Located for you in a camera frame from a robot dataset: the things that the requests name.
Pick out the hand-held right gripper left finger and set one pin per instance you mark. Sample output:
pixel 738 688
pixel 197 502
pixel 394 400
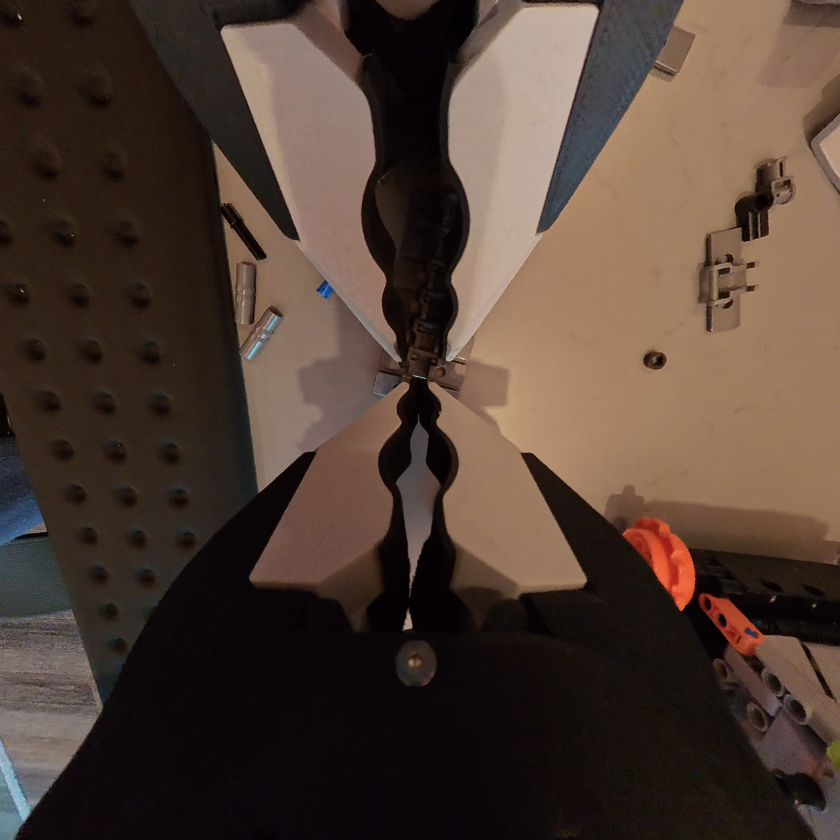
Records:
pixel 322 525

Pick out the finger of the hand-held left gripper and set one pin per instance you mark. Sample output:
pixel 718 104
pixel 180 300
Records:
pixel 302 131
pixel 519 131

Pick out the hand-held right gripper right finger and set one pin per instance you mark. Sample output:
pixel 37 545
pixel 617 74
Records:
pixel 512 519

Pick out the dark grey toy connector plate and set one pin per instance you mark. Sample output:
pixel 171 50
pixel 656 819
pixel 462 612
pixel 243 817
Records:
pixel 420 374

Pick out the black grey toy robot vehicle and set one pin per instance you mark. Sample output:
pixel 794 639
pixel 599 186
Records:
pixel 775 591

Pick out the long black toy pin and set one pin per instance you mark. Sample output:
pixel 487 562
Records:
pixel 243 230

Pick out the orange toy gear wheel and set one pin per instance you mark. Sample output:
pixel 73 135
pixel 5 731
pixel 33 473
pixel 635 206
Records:
pixel 660 562

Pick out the small blue toy brick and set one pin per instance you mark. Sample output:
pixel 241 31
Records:
pixel 323 289

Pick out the grey cylinder toy sleeve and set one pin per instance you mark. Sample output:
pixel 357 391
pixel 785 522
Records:
pixel 246 292
pixel 263 331

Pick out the scattered small black toy parts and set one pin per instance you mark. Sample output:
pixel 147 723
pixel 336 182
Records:
pixel 654 358

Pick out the dark grey small toy pieces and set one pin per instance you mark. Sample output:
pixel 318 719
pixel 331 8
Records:
pixel 729 269

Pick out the wooden book stand white base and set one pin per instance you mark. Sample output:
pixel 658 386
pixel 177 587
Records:
pixel 830 147

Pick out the black dimpled mat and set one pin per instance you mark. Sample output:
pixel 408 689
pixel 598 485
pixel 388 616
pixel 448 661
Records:
pixel 118 328

